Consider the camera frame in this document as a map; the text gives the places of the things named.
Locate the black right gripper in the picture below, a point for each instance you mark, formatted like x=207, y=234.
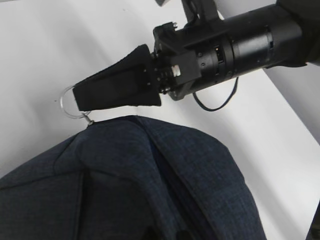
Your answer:
x=129, y=81

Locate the navy blue lunch bag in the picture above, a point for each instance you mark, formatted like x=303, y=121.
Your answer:
x=130, y=178

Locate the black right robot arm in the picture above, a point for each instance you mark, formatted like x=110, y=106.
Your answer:
x=207, y=51

